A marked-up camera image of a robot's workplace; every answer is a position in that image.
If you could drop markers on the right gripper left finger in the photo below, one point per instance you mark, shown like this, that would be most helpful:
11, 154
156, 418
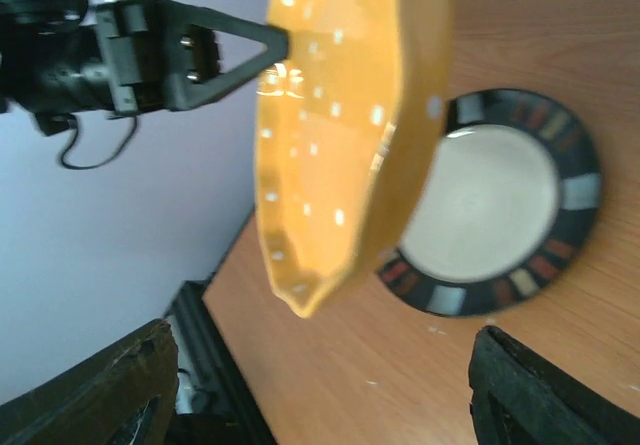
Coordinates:
123, 394

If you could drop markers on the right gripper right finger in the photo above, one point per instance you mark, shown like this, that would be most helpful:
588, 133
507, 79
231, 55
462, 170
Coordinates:
519, 397

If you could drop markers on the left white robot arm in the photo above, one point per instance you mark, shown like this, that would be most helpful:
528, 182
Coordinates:
51, 64

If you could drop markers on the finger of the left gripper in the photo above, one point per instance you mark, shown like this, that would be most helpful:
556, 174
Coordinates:
195, 74

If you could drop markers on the dark striped bottom plate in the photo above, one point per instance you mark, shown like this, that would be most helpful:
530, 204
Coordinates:
513, 195

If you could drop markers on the yellow dotted scalloped plate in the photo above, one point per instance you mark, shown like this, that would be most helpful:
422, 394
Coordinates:
346, 128

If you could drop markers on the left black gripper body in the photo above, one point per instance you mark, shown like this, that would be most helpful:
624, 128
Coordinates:
131, 36

